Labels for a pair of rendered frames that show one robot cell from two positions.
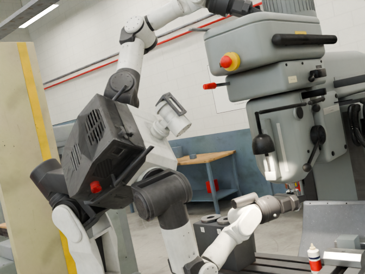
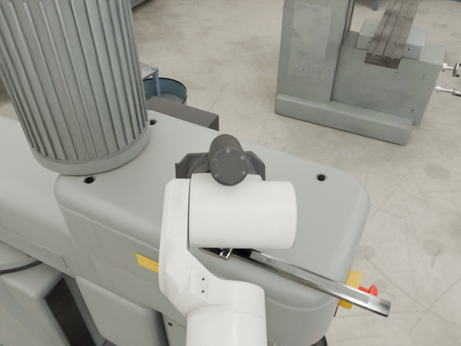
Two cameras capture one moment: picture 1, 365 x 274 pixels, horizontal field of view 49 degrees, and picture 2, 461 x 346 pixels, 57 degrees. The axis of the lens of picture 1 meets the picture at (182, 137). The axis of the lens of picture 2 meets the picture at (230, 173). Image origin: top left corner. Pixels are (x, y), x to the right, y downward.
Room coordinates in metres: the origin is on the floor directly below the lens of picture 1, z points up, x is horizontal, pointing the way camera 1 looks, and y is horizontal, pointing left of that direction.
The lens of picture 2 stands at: (1.59, 0.10, 2.35)
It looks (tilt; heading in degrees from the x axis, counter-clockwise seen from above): 43 degrees down; 254
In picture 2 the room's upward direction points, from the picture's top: straight up
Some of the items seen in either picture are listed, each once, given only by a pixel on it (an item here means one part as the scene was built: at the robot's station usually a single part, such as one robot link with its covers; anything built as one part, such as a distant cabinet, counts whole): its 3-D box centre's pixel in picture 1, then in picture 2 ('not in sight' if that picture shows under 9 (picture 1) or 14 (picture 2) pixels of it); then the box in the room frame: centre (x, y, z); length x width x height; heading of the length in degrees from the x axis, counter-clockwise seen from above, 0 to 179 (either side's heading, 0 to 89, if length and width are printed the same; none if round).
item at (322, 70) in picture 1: (314, 75); not in sight; (1.43, -0.50, 1.66); 0.12 x 0.04 x 0.04; 137
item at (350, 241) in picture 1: (348, 245); not in sight; (1.36, -0.49, 1.07); 0.06 x 0.05 x 0.06; 48
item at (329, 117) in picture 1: (305, 128); (150, 283); (1.62, -0.49, 1.47); 0.24 x 0.19 x 0.26; 47
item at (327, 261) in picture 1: (344, 257); not in sight; (1.32, -0.45, 1.05); 0.12 x 0.06 x 0.04; 48
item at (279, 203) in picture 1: (275, 206); not in sight; (1.43, -0.28, 1.23); 0.13 x 0.12 x 0.10; 28
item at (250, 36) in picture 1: (266, 45); (213, 214); (1.49, -0.37, 1.81); 0.47 x 0.26 x 0.16; 137
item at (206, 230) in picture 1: (223, 240); not in sight; (1.71, -0.08, 1.06); 0.22 x 0.12 x 0.20; 41
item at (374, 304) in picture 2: (212, 30); (291, 271); (1.43, -0.18, 1.89); 0.24 x 0.04 x 0.01; 138
